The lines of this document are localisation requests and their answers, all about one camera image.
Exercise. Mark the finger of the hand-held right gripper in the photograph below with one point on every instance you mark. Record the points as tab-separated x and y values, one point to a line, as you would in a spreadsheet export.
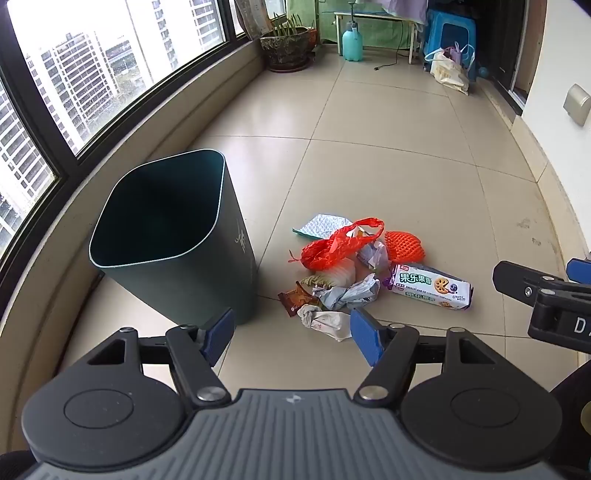
521	279
581	270

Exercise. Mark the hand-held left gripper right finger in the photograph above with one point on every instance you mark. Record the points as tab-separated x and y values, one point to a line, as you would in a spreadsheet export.
365	337

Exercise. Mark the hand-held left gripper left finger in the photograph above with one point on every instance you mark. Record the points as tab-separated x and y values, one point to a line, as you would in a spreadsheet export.
220	334

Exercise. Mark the grey paper wrapper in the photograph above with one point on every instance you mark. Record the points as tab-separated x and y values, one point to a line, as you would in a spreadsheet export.
346	295

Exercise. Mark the dark green trash bin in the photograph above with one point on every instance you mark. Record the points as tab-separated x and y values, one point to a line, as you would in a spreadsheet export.
221	263

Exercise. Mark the red plastic bag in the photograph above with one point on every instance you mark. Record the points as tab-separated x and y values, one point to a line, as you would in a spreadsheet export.
323	254

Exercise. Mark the crumpled white tissue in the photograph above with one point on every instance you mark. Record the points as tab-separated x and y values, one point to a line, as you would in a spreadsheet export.
328	323

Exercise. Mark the white foam fruit net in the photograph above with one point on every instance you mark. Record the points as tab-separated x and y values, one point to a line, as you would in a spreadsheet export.
342	268

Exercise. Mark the yellowish crumpled wrapper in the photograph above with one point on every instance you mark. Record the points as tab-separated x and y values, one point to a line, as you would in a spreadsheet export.
318	280

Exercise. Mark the brown snack wrapper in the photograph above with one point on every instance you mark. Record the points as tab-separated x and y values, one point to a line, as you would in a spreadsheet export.
295	300

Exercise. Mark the white cookie packet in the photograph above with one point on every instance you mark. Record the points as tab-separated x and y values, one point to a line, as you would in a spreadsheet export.
429	287

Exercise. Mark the crumpled purple wrapper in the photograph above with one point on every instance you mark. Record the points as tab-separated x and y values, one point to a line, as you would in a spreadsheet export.
374	254

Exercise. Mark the orange foam fruit net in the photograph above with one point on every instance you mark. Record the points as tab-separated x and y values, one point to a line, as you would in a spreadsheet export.
404	247

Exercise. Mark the silver foil packet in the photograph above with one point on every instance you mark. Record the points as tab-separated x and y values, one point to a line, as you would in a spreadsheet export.
318	226

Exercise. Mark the small blue ball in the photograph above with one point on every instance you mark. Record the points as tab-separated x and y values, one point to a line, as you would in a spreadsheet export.
483	72

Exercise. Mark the white tote bag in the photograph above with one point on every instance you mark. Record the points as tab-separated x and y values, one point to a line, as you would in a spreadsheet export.
448	71

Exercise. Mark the lavender bag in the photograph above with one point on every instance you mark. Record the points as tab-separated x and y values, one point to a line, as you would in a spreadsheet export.
467	55

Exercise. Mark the dark sliding door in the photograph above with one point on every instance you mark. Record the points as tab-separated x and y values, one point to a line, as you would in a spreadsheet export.
505	41

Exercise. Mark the blue plastic stool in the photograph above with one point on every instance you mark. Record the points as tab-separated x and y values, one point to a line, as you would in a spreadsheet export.
450	32

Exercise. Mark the large dark flower pot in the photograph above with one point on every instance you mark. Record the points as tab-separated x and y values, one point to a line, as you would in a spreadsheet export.
286	50

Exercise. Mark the turquoise spray bottle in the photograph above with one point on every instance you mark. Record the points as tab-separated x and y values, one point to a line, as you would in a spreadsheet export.
353	41

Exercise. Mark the hanging clothes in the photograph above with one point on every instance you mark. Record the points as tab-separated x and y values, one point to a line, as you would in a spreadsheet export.
406	9

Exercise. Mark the small red flower pot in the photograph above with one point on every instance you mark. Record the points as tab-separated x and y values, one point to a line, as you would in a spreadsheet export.
314	38

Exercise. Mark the white table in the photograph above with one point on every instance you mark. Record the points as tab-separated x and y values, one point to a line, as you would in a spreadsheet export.
369	16

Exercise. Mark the patterned curtain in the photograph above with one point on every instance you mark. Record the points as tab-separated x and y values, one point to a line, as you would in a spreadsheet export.
251	18

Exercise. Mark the green potted plant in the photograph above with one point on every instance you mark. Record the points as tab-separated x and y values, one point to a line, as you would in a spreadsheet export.
288	23

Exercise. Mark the grey wall socket cover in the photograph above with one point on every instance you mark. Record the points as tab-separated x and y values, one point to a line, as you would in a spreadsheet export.
577	104

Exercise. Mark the dark window frame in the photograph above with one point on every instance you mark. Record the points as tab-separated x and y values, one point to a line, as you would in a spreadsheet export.
53	138

